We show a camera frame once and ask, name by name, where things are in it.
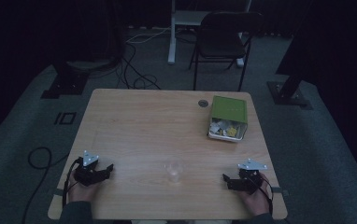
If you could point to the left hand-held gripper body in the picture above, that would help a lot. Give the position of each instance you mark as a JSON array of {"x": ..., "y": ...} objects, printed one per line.
[{"x": 86, "y": 174}]

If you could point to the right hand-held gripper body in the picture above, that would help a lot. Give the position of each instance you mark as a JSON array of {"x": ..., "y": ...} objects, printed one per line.
[{"x": 250, "y": 179}]

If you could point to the person's left hand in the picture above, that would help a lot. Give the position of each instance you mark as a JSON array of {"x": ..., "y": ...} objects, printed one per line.
[{"x": 81, "y": 193}]

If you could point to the person's right hand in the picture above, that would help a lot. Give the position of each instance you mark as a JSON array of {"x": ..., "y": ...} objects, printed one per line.
[{"x": 256, "y": 200}]

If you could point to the clear plastic cup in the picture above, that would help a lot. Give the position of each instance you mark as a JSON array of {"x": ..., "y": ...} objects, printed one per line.
[{"x": 173, "y": 171}]

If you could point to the green bin with paper scraps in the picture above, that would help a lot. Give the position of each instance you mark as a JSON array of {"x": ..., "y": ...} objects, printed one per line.
[{"x": 228, "y": 119}]

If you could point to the black stand base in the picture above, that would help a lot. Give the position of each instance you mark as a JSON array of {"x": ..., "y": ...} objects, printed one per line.
[
  {"x": 288, "y": 93},
  {"x": 66, "y": 84}
]

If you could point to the black folding chair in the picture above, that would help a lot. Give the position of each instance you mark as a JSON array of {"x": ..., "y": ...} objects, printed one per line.
[{"x": 223, "y": 40}]

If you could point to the white desk frame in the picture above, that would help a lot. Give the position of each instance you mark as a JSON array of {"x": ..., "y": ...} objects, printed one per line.
[{"x": 179, "y": 18}]

